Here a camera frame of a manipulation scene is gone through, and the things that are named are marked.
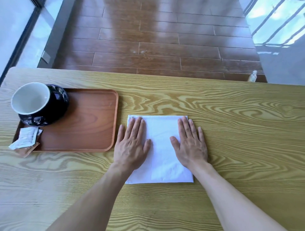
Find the dark metal balcony railing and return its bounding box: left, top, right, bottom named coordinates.
left=243, top=0, right=305, bottom=48

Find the person's right forearm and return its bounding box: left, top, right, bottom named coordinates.
left=188, top=160, right=288, bottom=231

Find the black sliding window frame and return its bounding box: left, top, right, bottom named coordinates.
left=0, top=0, right=46, bottom=84

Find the black patterned saucer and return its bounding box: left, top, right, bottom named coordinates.
left=18, top=84, right=70, bottom=127

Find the grey metal door frame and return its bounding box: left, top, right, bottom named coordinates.
left=37, top=0, right=77, bottom=69

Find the brown wooden serving tray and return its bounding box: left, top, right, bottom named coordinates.
left=12, top=89, right=119, bottom=153

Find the black cup with white inside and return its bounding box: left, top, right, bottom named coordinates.
left=11, top=82, right=69, bottom=120

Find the person's right hand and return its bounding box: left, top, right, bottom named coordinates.
left=169, top=116, right=208, bottom=170

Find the person's left forearm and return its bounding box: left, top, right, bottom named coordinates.
left=46, top=164, right=139, bottom=231

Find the brown torn sugar packet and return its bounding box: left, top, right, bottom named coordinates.
left=14, top=142, right=41, bottom=158

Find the white torn sugar packet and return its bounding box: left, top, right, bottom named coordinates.
left=9, top=127, right=43, bottom=150

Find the white cloth napkin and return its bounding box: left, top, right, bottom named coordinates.
left=125, top=115, right=194, bottom=185

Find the person's left hand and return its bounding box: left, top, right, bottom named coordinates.
left=114, top=116, right=152, bottom=173

